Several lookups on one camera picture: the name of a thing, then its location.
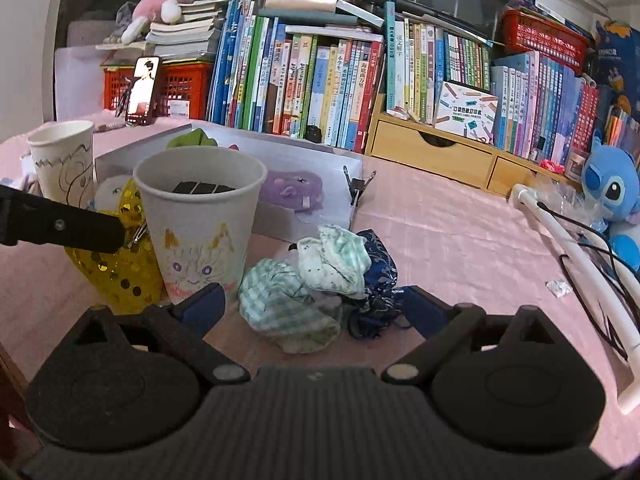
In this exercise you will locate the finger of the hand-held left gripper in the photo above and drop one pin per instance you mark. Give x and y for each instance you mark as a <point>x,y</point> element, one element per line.
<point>60,225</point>

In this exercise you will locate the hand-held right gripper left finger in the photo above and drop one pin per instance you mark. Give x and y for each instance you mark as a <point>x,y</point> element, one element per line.
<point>200,307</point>

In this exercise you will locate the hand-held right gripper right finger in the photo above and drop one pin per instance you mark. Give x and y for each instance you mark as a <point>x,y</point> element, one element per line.
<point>425,312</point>

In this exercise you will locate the navy blue patterned scrunchie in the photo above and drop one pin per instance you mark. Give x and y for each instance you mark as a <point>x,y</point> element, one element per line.
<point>377,280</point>

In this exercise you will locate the white fluffy plush toy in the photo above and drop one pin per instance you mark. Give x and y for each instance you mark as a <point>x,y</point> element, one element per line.
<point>110,191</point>

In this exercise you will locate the paper cup with line drawing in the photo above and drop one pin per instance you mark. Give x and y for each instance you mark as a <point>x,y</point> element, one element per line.
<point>55,160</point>

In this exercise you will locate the paper cup with cat drawing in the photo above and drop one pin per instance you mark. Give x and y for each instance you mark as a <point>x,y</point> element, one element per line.
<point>200,240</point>

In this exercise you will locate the yellow sequin plush ball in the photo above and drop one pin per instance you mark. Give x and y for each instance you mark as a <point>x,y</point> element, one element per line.
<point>120,275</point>
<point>132,202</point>

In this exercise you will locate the green checked scrunchie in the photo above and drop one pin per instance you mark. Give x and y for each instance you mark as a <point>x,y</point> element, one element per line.
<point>285,305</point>

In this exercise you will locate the grey cardboard box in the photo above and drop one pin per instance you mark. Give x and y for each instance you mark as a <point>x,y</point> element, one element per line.
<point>125,157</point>

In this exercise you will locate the white green-dotted scrunchie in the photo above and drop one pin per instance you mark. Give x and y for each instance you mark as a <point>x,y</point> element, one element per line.
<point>332,262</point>

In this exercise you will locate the purple plush toy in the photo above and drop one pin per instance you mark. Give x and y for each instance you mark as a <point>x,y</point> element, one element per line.
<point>295,187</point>

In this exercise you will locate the green pink fabric scrunchies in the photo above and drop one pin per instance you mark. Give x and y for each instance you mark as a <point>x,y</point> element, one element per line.
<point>192,139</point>

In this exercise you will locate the pink tablecloth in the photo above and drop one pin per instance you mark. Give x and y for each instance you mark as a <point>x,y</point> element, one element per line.
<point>450,240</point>

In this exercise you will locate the small white wrapper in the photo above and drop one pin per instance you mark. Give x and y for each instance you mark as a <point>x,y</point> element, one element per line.
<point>558,287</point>

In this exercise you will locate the black binder clip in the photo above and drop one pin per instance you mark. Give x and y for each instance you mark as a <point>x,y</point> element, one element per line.
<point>357,186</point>

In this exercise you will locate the white board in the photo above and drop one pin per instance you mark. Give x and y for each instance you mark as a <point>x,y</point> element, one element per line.
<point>75,75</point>

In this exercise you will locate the smartphone with lit screen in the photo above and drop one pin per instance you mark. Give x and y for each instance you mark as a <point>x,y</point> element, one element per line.
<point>142,90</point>

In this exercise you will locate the wooden drawer organizer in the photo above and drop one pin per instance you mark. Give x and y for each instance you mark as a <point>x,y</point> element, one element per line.
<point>430,152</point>

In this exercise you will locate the white bent tube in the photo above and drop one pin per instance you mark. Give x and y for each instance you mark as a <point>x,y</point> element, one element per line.
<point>575,255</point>

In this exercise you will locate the clear plastic bag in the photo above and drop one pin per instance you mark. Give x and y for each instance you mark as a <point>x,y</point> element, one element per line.
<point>560,192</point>

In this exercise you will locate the red plastic crate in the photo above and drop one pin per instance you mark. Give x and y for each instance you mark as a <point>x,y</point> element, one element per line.
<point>187,85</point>

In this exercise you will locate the white pencil-print box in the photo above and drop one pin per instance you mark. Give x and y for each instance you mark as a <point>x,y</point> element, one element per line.
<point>465,110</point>

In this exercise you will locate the small black gadget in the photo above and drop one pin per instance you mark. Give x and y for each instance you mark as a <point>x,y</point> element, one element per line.
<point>313,133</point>

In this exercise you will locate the grey plush toy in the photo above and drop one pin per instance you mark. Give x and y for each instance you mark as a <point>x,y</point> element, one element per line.
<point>125,16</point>

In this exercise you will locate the blue alien plush toy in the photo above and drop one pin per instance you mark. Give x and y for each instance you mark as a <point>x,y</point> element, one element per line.
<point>612,185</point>

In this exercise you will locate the stack of flat books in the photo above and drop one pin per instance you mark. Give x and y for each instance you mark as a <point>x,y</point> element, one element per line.
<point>185,32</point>

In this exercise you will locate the row of blue-spined books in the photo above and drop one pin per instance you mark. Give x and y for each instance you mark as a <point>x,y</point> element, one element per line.
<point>545,105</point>

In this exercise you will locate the row of colourful picture books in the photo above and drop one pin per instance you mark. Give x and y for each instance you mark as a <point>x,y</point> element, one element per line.
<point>295,85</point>

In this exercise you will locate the row of green-spined books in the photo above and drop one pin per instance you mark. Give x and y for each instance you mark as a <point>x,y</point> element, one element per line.
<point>425,70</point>

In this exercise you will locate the pink plush bunny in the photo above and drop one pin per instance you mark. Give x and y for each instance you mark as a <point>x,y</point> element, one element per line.
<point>162,5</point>

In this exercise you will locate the bundle of coloured pens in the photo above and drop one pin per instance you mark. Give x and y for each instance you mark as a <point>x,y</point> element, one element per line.
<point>622,130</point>

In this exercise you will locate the red plastic basket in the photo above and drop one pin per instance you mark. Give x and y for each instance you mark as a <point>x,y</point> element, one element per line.
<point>545,37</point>

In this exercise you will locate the black bar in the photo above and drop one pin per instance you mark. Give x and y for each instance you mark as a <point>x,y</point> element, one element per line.
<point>425,9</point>

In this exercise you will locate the grey-green flat book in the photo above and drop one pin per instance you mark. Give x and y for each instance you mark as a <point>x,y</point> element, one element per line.
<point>310,18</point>

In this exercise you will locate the blue cartoon poster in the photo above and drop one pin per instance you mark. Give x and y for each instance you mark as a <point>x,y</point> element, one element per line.
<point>617,60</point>

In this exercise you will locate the tan flat book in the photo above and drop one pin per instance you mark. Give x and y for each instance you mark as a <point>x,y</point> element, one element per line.
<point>302,3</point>

